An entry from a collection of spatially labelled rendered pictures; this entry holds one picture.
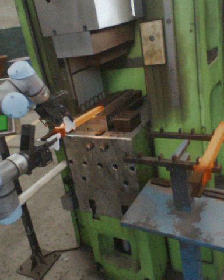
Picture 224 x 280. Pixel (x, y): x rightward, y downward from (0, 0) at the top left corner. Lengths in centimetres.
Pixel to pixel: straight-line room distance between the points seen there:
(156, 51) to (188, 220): 68
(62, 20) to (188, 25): 51
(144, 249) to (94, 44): 101
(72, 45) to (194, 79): 54
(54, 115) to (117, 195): 54
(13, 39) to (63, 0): 815
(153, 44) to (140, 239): 93
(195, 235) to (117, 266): 82
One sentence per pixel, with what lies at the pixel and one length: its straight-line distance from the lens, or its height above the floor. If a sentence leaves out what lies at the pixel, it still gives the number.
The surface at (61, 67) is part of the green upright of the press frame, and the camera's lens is 163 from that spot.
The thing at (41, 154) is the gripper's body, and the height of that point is 100.
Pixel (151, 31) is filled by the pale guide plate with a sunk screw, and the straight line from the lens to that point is 130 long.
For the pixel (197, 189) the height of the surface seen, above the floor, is 97.
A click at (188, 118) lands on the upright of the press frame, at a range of 137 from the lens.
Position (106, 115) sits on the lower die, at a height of 99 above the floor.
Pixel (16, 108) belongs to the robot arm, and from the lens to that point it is 92.
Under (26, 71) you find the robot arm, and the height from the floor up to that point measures 129.
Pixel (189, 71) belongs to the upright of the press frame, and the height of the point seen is 114.
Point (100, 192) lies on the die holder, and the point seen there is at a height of 61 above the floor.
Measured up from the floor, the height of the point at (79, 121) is 101.
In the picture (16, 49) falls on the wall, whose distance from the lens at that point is 948.
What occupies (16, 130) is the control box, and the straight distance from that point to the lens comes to 157.
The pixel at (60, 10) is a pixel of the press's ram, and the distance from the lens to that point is 136.
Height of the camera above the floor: 142
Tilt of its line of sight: 20 degrees down
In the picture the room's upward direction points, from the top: 10 degrees counter-clockwise
